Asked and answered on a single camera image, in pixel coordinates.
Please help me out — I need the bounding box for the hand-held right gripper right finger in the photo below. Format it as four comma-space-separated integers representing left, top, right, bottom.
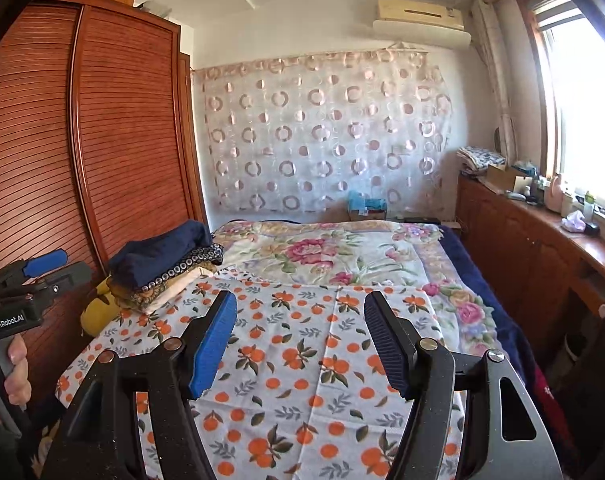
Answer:
363, 290, 565, 480

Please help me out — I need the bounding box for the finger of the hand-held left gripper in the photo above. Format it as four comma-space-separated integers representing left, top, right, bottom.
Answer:
12, 261, 93, 306
0, 249, 69, 292

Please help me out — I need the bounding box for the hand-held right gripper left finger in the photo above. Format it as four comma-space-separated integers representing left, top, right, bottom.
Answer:
40, 290, 239, 480

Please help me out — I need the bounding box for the navy T-shirt orange print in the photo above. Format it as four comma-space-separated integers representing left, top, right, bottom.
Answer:
107, 220, 213, 288

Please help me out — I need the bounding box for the person's left hand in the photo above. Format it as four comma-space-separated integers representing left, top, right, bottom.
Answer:
0, 334, 32, 411

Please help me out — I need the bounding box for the yellow plush toy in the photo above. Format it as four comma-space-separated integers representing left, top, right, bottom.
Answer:
80, 277, 133, 336

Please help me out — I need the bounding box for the sunflower print folded cloth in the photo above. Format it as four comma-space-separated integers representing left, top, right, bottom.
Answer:
107, 260, 218, 311

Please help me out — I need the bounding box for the cream folded cloth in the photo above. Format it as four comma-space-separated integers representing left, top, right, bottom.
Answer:
147, 265, 216, 316

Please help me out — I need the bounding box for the orange fruit print bed sheet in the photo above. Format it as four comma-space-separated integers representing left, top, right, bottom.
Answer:
55, 267, 465, 480

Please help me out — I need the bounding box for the dark circle-patterned folded cloth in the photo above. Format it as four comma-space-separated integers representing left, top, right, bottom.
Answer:
135, 242, 226, 291

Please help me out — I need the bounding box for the floral rose blanket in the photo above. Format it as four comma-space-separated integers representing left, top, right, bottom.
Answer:
210, 220, 498, 356

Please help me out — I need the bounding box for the navy blanket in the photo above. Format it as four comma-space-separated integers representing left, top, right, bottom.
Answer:
439, 224, 548, 396

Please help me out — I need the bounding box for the blue tissue pack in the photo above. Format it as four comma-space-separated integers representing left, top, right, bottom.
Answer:
347, 191, 387, 213

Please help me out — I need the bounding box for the wooden sideboard cabinet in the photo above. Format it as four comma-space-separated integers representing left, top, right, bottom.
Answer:
455, 172, 605, 361

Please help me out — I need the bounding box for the cardboard box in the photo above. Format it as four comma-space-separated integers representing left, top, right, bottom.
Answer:
485, 164, 530, 191

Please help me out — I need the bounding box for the folded patterned cloth stack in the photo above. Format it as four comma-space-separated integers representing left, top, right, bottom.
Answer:
456, 146, 507, 176

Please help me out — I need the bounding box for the circle-patterned sheer curtain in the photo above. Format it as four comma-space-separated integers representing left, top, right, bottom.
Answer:
192, 49, 455, 213

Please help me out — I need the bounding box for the white wrapped pipe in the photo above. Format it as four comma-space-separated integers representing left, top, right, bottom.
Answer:
471, 0, 518, 166

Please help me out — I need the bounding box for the window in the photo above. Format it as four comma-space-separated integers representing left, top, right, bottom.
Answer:
515, 0, 605, 251

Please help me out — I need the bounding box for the wall air conditioner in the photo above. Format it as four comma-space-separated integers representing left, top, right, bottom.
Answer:
372, 0, 472, 51

